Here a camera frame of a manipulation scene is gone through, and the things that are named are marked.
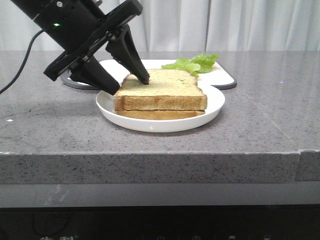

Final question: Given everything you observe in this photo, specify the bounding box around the grey curtain backdrop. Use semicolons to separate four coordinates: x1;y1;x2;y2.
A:
0;0;320;53

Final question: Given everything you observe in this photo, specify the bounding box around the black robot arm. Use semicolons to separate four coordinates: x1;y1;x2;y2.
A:
13;0;150;95

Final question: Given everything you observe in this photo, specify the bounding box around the toasted bread slice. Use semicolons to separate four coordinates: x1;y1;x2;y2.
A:
113;110;205;120
113;69;208;111

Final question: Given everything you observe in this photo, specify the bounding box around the black cable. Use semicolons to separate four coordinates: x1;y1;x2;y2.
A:
0;29;45;95

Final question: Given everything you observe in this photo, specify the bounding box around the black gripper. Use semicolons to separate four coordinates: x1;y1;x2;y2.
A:
34;0;150;95

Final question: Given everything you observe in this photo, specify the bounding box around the green lettuce leaf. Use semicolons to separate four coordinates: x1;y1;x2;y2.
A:
161;53;220;77

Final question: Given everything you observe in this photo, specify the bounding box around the white cutting board black rim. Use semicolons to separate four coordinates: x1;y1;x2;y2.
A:
60;59;237;90

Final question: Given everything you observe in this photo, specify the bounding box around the white round plate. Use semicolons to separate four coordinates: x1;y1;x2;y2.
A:
95;83;225;133

